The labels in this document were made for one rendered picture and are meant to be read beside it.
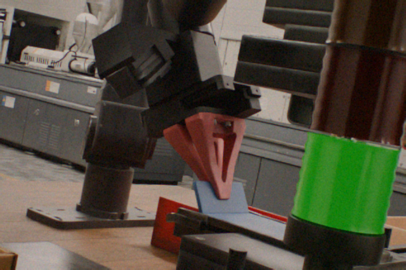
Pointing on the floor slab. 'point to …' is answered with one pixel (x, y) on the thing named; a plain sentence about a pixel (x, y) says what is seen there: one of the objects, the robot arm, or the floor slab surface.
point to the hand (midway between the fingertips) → (219, 191)
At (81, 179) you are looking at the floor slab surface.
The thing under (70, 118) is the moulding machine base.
